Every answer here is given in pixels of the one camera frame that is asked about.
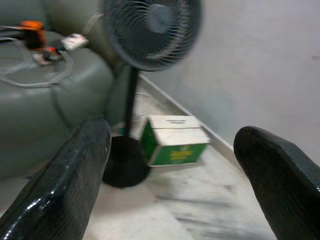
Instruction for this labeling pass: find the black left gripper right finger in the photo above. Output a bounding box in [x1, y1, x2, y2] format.
[233, 125, 320, 240]

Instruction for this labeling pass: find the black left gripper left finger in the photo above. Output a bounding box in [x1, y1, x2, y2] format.
[0, 116, 112, 240]

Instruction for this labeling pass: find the grey-green sofa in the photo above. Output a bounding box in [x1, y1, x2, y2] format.
[0, 0, 118, 180]

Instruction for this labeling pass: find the green and white cardboard box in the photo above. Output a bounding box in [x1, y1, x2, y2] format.
[139, 115, 210, 168]

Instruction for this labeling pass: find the small red and black item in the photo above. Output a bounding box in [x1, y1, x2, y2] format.
[32, 46, 63, 66]

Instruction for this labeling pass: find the small white card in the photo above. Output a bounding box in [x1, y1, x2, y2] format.
[61, 33, 90, 51]

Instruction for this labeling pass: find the orange and black device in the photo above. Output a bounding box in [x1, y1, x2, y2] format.
[16, 20, 47, 51]

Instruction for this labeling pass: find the thin white cable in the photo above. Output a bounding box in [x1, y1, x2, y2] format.
[0, 37, 75, 89]

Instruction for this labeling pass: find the black pedestal fan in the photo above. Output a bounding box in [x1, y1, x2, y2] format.
[101, 0, 203, 188]

